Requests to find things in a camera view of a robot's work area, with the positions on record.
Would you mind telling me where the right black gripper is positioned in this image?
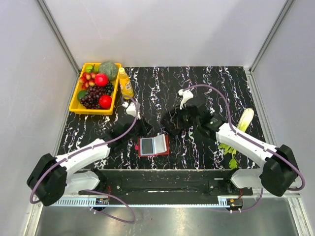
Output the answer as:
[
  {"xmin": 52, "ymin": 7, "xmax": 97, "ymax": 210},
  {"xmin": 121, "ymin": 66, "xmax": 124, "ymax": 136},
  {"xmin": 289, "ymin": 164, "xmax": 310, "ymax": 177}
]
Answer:
[{"xmin": 171, "ymin": 103, "xmax": 200, "ymax": 129}]

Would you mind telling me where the black card dispenser box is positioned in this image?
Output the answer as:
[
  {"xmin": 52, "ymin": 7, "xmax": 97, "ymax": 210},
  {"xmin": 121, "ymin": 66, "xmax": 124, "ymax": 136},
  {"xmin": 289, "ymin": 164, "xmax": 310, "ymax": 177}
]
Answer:
[{"xmin": 160, "ymin": 106, "xmax": 198, "ymax": 136}]

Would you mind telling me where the red leather card holder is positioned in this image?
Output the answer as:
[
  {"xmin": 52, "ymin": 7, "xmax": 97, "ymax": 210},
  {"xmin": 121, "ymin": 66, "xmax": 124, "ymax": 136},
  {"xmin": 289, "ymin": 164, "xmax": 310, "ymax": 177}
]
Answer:
[{"xmin": 135, "ymin": 134, "xmax": 170, "ymax": 157}]

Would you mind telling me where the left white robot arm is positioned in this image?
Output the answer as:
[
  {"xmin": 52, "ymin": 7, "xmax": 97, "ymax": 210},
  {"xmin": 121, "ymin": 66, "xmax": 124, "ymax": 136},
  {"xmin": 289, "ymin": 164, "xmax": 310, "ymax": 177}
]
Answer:
[{"xmin": 27, "ymin": 100, "xmax": 152, "ymax": 207}]

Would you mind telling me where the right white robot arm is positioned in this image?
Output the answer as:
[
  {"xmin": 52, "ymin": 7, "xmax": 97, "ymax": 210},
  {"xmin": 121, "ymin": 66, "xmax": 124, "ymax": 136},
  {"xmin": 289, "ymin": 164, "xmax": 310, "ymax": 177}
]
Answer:
[{"xmin": 178, "ymin": 89, "xmax": 299, "ymax": 197}]

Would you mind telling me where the red apple lower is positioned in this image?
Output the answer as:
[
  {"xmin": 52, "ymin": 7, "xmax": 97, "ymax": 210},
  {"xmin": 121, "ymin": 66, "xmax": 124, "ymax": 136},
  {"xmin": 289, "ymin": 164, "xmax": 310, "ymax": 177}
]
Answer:
[{"xmin": 98, "ymin": 94, "xmax": 112, "ymax": 110}]

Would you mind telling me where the red apple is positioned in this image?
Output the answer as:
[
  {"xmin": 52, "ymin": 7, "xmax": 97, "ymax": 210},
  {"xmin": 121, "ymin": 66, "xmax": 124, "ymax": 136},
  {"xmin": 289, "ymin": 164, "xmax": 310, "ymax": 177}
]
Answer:
[
  {"xmin": 98, "ymin": 94, "xmax": 112, "ymax": 110},
  {"xmin": 94, "ymin": 73, "xmax": 109, "ymax": 87}
]

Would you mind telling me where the yellow juice bottle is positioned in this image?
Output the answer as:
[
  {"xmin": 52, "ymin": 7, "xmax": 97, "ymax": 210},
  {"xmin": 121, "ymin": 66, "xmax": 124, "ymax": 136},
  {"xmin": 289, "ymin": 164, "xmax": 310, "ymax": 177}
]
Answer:
[{"xmin": 118, "ymin": 67, "xmax": 134, "ymax": 100}]

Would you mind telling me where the dark purple grape bunch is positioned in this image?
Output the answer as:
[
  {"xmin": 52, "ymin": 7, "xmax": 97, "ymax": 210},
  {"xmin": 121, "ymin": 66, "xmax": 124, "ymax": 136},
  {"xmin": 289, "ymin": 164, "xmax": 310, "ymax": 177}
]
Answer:
[{"xmin": 79, "ymin": 82, "xmax": 114, "ymax": 110}]

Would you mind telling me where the red apple upper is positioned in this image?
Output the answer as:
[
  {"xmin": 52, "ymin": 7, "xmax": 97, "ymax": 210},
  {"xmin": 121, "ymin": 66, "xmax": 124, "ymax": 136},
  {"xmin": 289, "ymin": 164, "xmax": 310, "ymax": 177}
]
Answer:
[{"xmin": 94, "ymin": 73, "xmax": 109, "ymax": 87}]

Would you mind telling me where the yellow plastic tray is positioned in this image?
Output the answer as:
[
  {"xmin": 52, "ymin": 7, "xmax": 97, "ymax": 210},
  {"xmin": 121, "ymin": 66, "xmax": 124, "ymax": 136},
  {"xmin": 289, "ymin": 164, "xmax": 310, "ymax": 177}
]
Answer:
[{"xmin": 69, "ymin": 62, "xmax": 122, "ymax": 115}]

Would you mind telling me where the green lime fruit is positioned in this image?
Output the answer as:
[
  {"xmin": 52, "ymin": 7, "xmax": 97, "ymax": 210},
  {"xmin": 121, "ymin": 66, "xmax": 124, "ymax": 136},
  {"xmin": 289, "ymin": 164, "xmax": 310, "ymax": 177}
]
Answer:
[{"xmin": 77, "ymin": 90, "xmax": 87, "ymax": 101}]

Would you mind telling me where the small red fruits cluster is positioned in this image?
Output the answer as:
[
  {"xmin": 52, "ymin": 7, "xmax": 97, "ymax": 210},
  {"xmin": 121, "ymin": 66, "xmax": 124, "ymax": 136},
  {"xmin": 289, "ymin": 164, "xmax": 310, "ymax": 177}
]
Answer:
[{"xmin": 79, "ymin": 72, "xmax": 96, "ymax": 90}]

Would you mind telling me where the green broccoli head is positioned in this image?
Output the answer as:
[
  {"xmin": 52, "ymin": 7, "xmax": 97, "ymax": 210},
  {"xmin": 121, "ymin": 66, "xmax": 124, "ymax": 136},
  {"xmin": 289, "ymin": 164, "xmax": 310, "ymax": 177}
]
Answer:
[{"xmin": 98, "ymin": 61, "xmax": 119, "ymax": 81}]

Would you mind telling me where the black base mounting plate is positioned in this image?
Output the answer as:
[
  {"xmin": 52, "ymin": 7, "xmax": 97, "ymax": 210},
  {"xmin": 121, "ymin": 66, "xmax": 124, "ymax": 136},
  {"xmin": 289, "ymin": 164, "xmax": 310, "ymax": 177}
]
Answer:
[{"xmin": 92, "ymin": 169, "xmax": 252, "ymax": 196}]

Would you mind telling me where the green pear fruit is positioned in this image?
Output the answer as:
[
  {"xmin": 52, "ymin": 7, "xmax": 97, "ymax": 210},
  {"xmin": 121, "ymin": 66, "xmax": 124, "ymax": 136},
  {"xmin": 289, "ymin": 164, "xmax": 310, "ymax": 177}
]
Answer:
[{"xmin": 85, "ymin": 64, "xmax": 99, "ymax": 74}]

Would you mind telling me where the aluminium frame rail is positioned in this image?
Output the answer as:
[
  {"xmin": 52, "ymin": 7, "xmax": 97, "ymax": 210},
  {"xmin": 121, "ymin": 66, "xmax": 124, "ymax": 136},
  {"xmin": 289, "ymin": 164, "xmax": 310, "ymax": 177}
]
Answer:
[{"xmin": 33, "ymin": 178, "xmax": 302, "ymax": 197}]

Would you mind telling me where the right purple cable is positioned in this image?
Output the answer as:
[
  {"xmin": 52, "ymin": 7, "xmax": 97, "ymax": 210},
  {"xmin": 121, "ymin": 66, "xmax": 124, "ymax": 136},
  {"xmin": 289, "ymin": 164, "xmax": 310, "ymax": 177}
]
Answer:
[{"xmin": 177, "ymin": 84, "xmax": 306, "ymax": 213}]

